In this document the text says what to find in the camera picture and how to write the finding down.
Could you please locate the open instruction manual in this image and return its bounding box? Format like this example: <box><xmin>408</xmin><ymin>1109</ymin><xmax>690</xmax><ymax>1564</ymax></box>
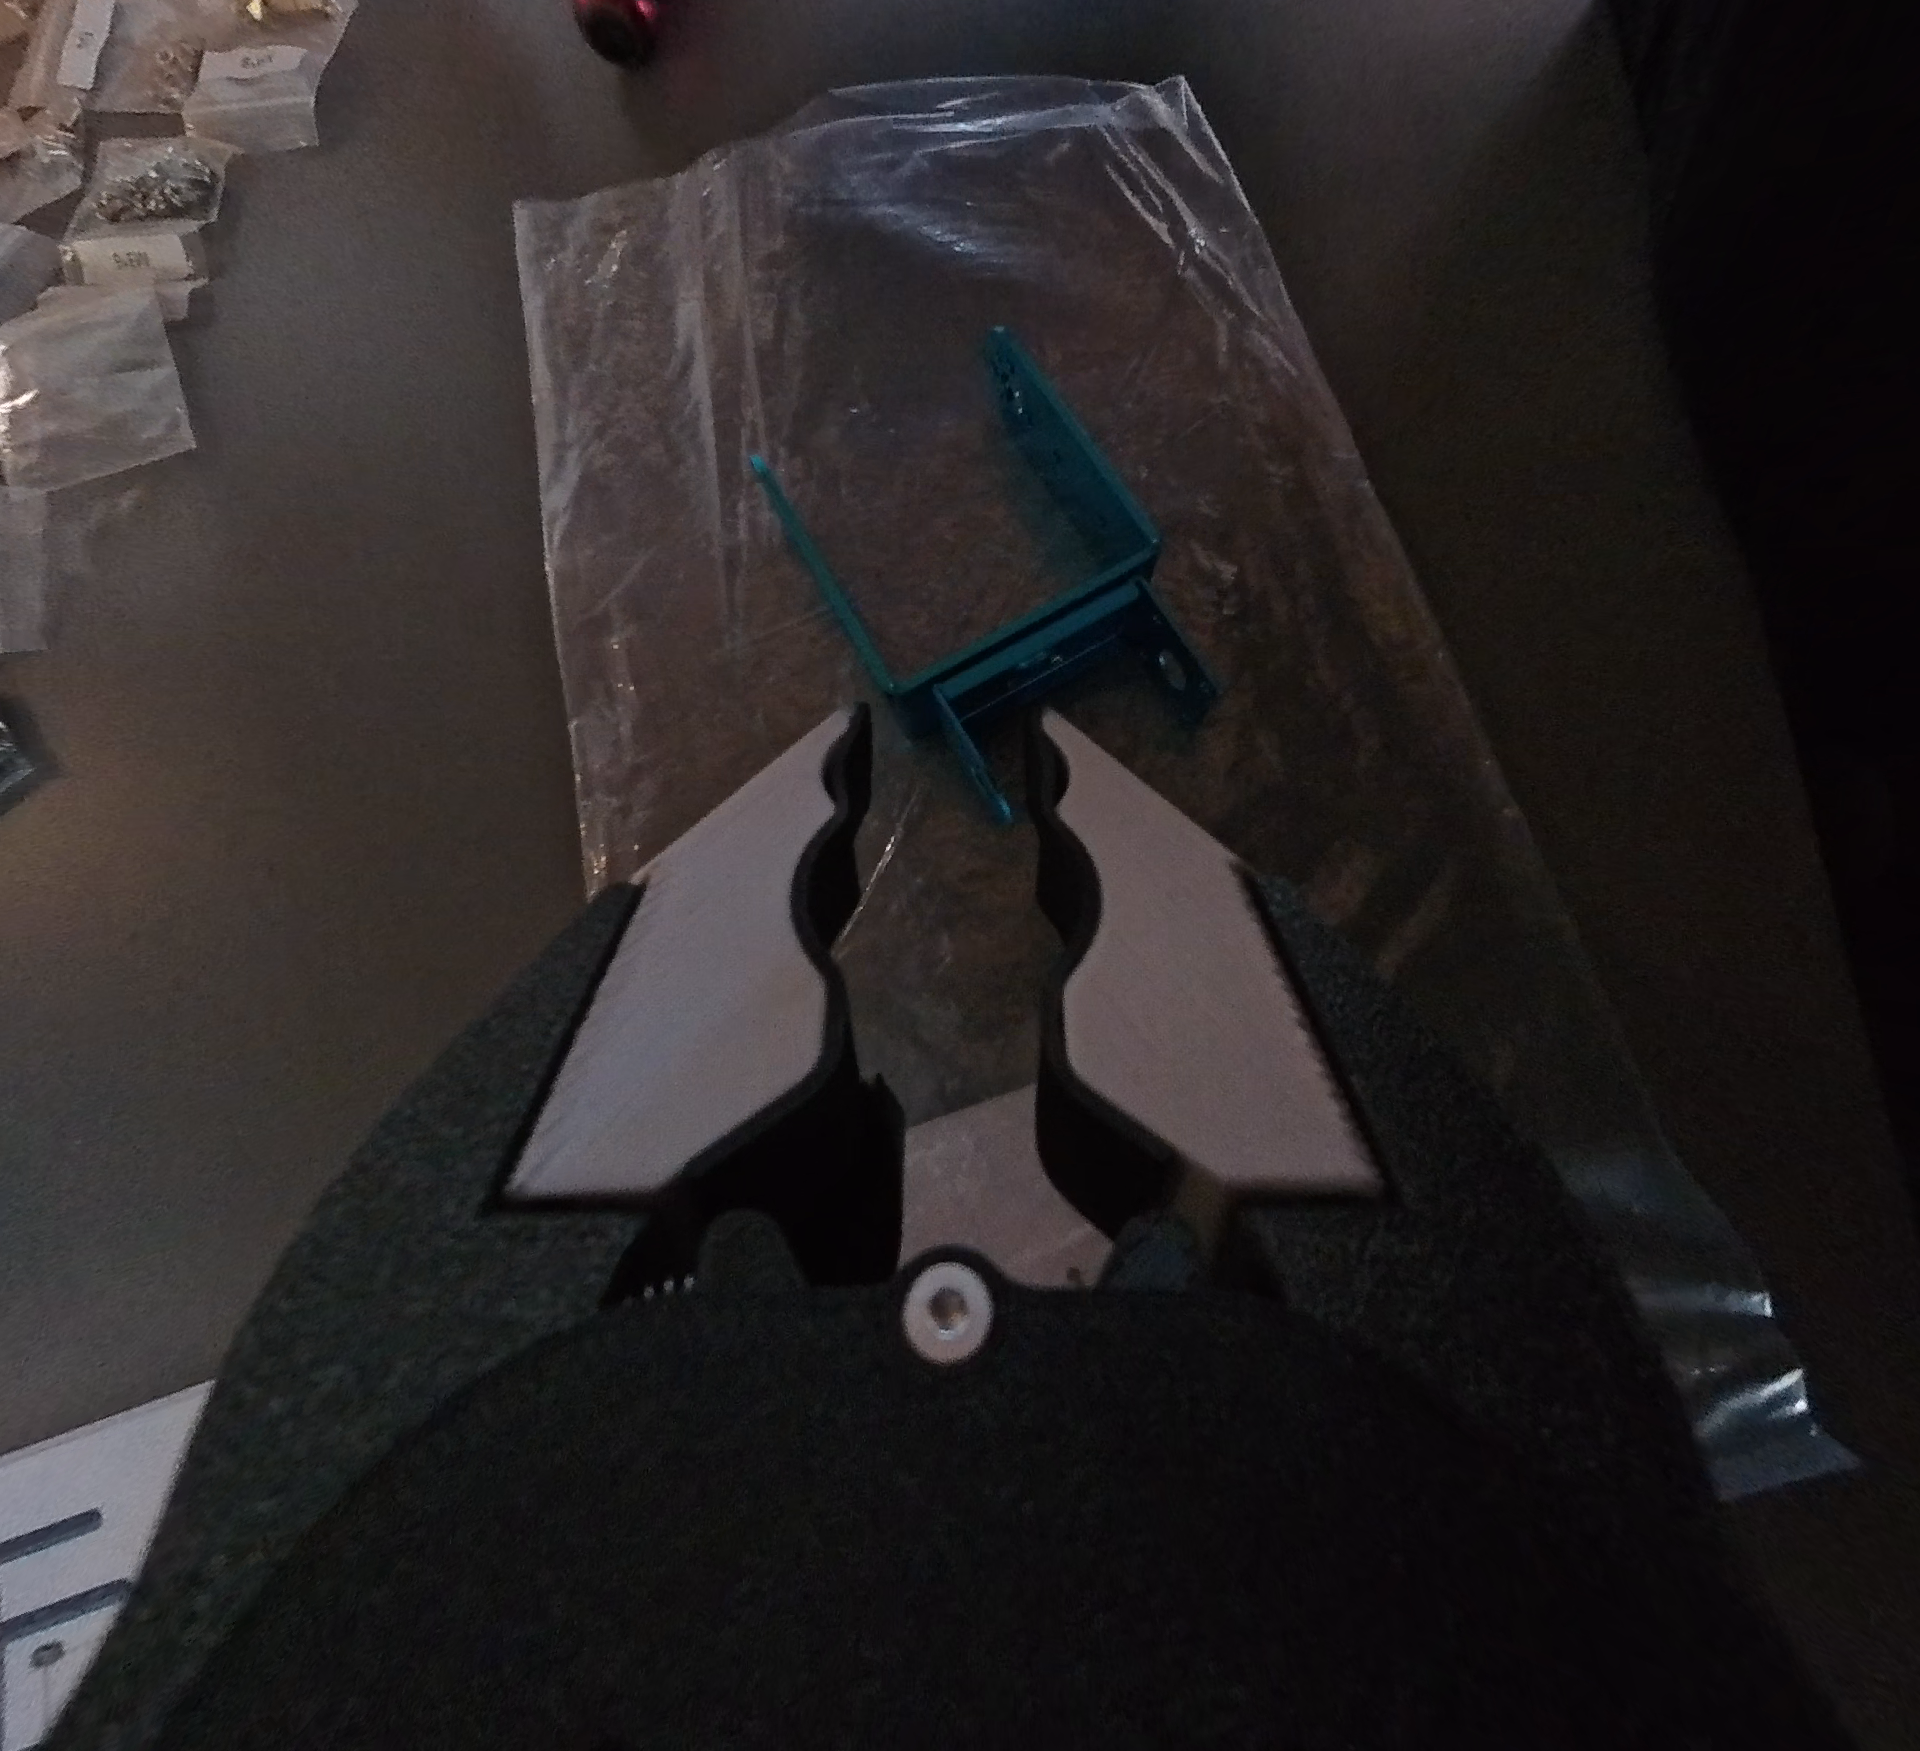
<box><xmin>0</xmin><ymin>1106</ymin><xmax>1142</xmax><ymax>1751</ymax></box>

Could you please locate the clear plastic bag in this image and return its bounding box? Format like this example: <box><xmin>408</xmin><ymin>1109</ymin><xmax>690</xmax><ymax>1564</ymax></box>
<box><xmin>510</xmin><ymin>70</ymin><xmax>1863</xmax><ymax>1505</ymax></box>

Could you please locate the pile of small screw bags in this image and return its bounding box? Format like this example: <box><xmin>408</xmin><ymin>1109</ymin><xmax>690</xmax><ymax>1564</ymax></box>
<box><xmin>0</xmin><ymin>0</ymin><xmax>478</xmax><ymax>816</ymax></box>

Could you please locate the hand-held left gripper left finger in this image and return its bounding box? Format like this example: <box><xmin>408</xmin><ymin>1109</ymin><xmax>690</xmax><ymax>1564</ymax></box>
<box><xmin>498</xmin><ymin>704</ymin><xmax>877</xmax><ymax>1209</ymax></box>

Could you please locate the grey desk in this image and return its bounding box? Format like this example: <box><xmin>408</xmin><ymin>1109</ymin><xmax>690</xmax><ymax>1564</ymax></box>
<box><xmin>0</xmin><ymin>0</ymin><xmax>1892</xmax><ymax>1751</ymax></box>

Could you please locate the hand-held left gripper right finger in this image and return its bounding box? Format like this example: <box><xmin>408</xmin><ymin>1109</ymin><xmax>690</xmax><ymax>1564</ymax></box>
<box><xmin>1031</xmin><ymin>704</ymin><xmax>1385</xmax><ymax>1194</ymax></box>

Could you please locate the blue metal servo bracket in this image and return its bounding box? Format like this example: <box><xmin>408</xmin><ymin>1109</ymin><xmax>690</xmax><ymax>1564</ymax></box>
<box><xmin>748</xmin><ymin>325</ymin><xmax>1219</xmax><ymax>829</ymax></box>

